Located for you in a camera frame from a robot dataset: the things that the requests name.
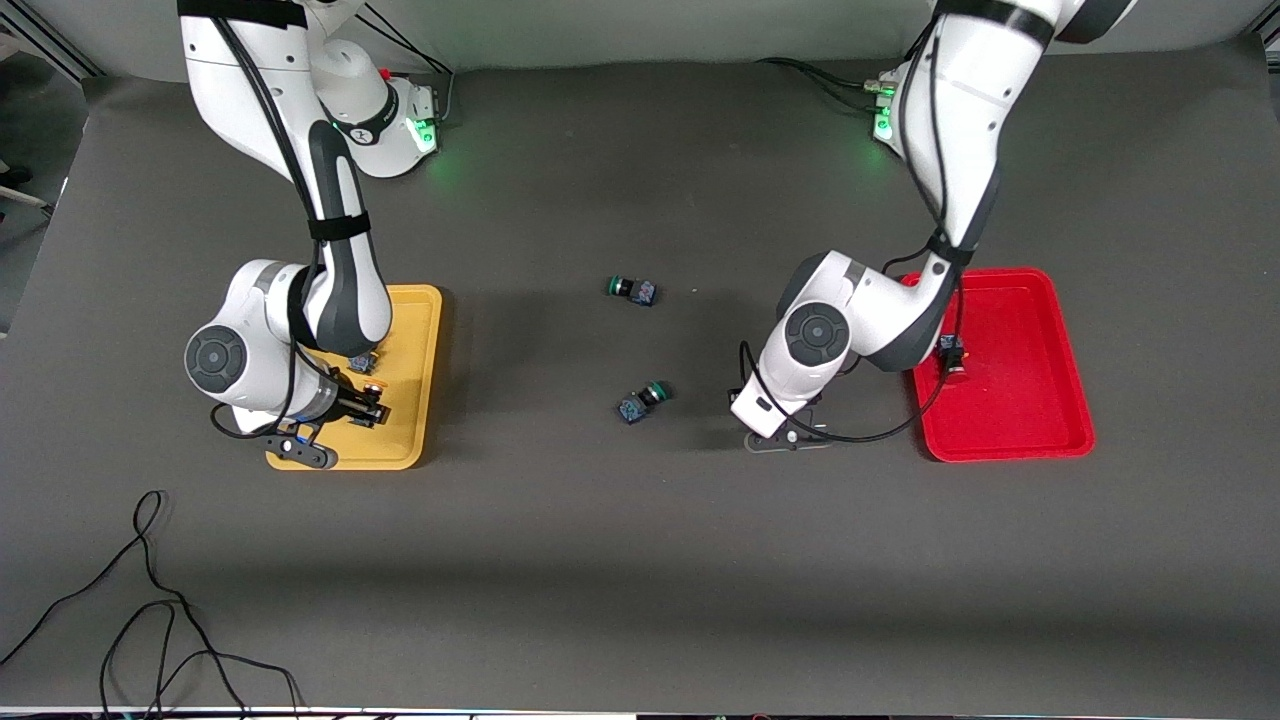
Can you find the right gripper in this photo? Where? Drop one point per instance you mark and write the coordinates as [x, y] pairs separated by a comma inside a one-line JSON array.
[[352, 405]]

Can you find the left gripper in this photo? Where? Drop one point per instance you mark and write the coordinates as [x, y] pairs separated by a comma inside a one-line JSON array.
[[732, 394]]

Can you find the red push button switch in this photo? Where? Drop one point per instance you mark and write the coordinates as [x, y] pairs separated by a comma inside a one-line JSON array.
[[951, 352]]

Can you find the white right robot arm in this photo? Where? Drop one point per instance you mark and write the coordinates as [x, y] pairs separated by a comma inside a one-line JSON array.
[[340, 290]]

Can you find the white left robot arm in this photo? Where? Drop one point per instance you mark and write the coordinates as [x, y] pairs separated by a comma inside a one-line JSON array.
[[870, 310]]

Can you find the yellow plastic tray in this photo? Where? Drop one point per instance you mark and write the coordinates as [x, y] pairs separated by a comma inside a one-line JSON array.
[[412, 330]]

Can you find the red plastic tray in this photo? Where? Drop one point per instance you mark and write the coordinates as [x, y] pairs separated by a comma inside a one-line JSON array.
[[1012, 385]]

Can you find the green push button switch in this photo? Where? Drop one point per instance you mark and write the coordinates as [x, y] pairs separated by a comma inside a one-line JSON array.
[[634, 290], [640, 402]]

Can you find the aluminium frame bar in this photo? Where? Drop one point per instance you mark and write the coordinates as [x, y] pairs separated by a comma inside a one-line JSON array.
[[45, 50]]

